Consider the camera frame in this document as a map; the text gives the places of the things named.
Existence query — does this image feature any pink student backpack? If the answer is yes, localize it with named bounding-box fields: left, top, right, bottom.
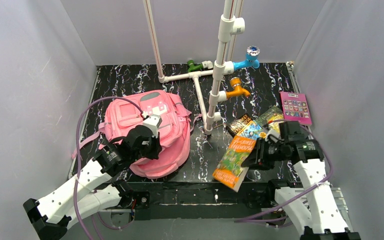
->
left=79, top=90, right=192, bottom=179

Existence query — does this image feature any dark treehouse book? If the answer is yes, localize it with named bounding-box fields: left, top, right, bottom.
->
left=225, top=113, right=267, bottom=140

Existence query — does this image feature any orange cover book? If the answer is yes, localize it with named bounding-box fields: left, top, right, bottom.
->
left=212, top=136, right=256, bottom=192

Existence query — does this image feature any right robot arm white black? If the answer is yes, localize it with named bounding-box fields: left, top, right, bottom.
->
left=243, top=120, right=361, bottom=240

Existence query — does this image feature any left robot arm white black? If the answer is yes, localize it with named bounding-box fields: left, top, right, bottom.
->
left=23, top=123, right=162, bottom=240

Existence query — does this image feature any green cover book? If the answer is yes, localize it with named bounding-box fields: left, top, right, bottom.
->
left=255, top=106, right=284, bottom=133

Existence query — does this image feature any pink small book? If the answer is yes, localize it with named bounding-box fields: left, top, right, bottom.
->
left=280, top=91, right=312, bottom=126

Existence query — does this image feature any orange tap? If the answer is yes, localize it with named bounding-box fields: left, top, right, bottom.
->
left=225, top=77, right=251, bottom=99

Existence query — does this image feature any green pipe valve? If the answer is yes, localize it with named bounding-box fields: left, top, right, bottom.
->
left=186, top=59, right=203, bottom=73

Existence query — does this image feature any blue tap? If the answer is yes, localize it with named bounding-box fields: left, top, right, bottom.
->
left=233, top=46, right=261, bottom=71

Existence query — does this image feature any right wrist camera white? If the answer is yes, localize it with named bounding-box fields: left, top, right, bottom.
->
left=265, top=126, right=281, bottom=143

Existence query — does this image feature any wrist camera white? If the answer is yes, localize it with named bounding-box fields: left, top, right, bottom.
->
left=142, top=114, right=162, bottom=138
left=265, top=126, right=281, bottom=143

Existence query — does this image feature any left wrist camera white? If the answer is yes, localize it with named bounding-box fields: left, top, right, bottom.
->
left=142, top=114, right=162, bottom=138

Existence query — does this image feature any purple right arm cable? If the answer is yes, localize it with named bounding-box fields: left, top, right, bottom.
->
left=235, top=124, right=334, bottom=229

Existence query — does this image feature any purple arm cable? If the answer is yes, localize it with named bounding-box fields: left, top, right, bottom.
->
left=235, top=124, right=334, bottom=229
left=73, top=96, right=145, bottom=240

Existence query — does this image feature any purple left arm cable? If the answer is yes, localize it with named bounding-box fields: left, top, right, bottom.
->
left=73, top=96, right=145, bottom=240

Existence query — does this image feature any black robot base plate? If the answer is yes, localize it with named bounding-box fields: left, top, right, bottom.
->
left=107, top=181, right=275, bottom=221

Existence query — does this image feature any white PVC pipe frame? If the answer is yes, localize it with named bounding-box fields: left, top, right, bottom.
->
left=143, top=0, right=245, bottom=135

